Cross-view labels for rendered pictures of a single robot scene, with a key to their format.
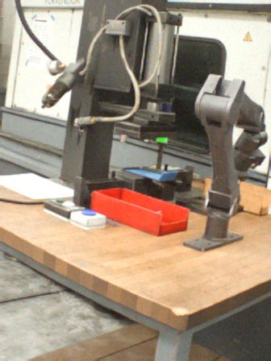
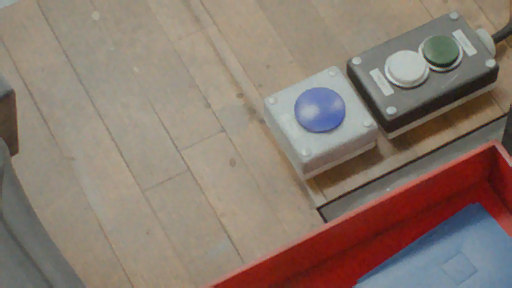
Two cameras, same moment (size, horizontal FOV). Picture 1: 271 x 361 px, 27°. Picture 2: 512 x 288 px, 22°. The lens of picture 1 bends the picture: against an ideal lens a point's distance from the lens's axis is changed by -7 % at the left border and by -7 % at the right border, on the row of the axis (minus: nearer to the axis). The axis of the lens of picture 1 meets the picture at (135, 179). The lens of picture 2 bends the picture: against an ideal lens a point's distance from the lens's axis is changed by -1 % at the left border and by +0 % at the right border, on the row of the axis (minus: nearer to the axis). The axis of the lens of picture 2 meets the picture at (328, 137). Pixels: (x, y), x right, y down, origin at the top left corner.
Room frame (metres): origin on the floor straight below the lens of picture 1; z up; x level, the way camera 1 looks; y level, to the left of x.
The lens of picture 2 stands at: (1.68, -0.40, 1.79)
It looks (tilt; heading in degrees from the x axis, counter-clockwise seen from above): 59 degrees down; 109
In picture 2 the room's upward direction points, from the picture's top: 1 degrees clockwise
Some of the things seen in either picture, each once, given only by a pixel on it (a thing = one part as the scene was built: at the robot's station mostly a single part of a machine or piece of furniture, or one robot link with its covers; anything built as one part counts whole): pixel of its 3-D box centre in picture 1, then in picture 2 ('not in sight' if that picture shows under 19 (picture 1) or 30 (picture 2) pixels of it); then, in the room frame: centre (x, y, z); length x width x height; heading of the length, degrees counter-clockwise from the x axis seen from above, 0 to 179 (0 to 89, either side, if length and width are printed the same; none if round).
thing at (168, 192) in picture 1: (143, 188); not in sight; (1.86, -0.03, 0.94); 0.20 x 0.10 x 0.07; 139
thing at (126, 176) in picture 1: (144, 174); not in sight; (1.86, -0.03, 0.98); 0.20 x 0.10 x 0.01; 139
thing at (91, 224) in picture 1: (87, 224); (319, 130); (1.50, 0.11, 0.90); 0.07 x 0.07 x 0.06; 49
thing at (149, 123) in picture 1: (134, 94); not in sight; (1.89, 0.04, 1.22); 0.26 x 0.18 x 0.30; 49
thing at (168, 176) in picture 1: (151, 171); not in sight; (1.82, -0.04, 1.00); 0.15 x 0.07 x 0.03; 49
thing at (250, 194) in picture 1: (241, 196); not in sight; (1.95, -0.37, 0.93); 0.25 x 0.13 x 0.08; 49
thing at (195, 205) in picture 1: (210, 206); not in sight; (1.84, -0.25, 0.91); 0.17 x 0.16 x 0.02; 139
